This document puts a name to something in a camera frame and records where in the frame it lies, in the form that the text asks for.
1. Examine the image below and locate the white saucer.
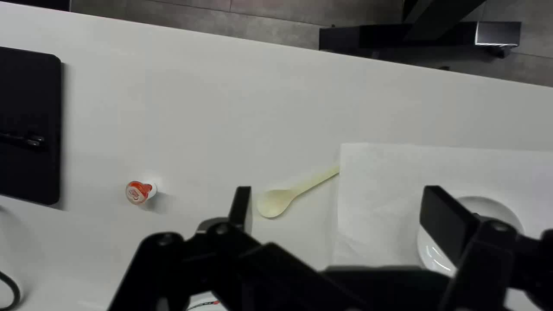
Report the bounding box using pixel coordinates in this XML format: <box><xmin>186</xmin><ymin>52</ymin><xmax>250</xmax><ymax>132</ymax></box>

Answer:
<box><xmin>415</xmin><ymin>196</ymin><xmax>525</xmax><ymax>279</ymax></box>

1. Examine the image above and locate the small orange-lidded creamer container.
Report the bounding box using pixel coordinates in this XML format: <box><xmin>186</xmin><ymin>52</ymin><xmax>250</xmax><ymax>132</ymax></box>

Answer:
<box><xmin>124</xmin><ymin>180</ymin><xmax>160</xmax><ymax>206</ymax></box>

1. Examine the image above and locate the black rectangular pad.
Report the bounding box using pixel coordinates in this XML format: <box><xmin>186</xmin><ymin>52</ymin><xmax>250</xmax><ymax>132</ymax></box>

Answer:
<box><xmin>0</xmin><ymin>45</ymin><xmax>64</xmax><ymax>206</ymax></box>

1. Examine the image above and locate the black cable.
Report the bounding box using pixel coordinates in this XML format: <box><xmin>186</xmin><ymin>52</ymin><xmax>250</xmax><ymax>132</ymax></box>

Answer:
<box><xmin>0</xmin><ymin>270</ymin><xmax>22</xmax><ymax>311</ymax></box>

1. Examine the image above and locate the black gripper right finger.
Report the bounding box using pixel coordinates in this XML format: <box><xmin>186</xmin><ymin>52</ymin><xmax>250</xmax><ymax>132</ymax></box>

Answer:
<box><xmin>418</xmin><ymin>185</ymin><xmax>553</xmax><ymax>311</ymax></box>

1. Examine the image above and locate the cream plastic spoon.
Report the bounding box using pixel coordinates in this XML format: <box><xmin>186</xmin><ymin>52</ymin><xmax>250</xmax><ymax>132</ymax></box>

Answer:
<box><xmin>256</xmin><ymin>165</ymin><xmax>342</xmax><ymax>222</ymax></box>

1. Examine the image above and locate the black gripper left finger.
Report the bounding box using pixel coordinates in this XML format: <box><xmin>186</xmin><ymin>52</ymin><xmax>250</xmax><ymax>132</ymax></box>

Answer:
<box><xmin>107</xmin><ymin>185</ymin><xmax>370</xmax><ymax>311</ymax></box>

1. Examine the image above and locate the white paper napkin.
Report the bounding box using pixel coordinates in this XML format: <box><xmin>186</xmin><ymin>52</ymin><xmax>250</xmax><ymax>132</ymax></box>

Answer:
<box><xmin>330</xmin><ymin>142</ymin><xmax>553</xmax><ymax>311</ymax></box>

